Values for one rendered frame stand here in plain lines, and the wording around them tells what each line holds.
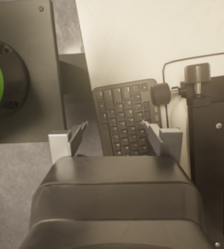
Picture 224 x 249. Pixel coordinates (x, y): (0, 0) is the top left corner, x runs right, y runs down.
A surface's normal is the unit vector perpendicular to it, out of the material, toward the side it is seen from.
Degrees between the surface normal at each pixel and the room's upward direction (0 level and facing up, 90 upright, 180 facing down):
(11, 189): 0
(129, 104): 5
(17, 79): 70
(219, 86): 0
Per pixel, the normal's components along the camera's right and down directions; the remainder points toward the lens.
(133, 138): -0.09, 0.26
